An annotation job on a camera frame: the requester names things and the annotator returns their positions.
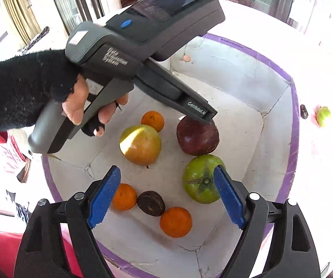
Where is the small orange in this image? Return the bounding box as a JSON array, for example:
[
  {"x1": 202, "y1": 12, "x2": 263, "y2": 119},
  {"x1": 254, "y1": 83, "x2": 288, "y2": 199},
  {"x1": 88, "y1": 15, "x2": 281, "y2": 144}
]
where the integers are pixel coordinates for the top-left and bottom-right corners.
[
  {"x1": 112, "y1": 183, "x2": 138, "y2": 211},
  {"x1": 160, "y1": 206, "x2": 193, "y2": 238}
]

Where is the yellow fruit in box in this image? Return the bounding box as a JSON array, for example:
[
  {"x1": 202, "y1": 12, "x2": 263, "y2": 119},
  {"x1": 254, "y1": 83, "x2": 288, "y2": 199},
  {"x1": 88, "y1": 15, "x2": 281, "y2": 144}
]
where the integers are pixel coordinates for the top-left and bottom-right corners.
[{"x1": 119, "y1": 124, "x2": 161, "y2": 166}]

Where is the green persimmon in box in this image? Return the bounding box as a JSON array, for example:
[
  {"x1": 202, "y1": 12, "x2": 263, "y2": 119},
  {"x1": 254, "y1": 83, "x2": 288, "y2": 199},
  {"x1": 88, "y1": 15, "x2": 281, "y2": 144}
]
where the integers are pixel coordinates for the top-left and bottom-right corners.
[{"x1": 182, "y1": 154, "x2": 225, "y2": 205}]

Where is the left hand black glove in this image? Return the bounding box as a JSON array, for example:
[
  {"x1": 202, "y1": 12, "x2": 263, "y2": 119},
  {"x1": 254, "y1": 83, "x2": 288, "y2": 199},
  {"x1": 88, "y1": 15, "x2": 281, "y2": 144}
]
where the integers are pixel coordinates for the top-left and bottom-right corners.
[{"x1": 0, "y1": 50, "x2": 89, "y2": 136}]

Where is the dark red apple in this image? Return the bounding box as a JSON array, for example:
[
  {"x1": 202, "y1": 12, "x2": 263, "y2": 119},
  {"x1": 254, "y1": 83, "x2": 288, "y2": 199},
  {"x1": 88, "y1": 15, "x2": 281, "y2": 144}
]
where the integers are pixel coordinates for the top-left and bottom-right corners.
[{"x1": 176, "y1": 116, "x2": 220, "y2": 156}]

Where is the green apple on table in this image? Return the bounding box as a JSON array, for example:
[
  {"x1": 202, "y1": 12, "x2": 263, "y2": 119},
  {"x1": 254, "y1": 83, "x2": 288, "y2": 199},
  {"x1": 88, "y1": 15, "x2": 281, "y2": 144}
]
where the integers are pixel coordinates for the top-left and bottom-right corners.
[{"x1": 316, "y1": 106, "x2": 331, "y2": 127}]

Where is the dark passion fruit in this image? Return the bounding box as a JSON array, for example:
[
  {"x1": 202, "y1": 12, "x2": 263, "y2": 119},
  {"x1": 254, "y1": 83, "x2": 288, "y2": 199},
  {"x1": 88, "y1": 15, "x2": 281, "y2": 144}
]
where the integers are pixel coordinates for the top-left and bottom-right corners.
[
  {"x1": 300, "y1": 104, "x2": 309, "y2": 119},
  {"x1": 136, "y1": 191, "x2": 166, "y2": 217}
]

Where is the purple cardboard box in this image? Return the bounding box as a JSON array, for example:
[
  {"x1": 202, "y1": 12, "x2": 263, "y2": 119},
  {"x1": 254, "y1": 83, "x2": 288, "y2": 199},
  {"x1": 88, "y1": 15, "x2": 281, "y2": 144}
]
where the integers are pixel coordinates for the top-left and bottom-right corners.
[{"x1": 43, "y1": 34, "x2": 299, "y2": 277}]

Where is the pink checkered tablecloth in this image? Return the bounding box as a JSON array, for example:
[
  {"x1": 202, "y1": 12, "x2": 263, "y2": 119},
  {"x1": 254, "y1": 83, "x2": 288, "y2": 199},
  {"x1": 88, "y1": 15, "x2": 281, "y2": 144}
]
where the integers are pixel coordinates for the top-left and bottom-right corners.
[{"x1": 0, "y1": 1, "x2": 333, "y2": 277}]

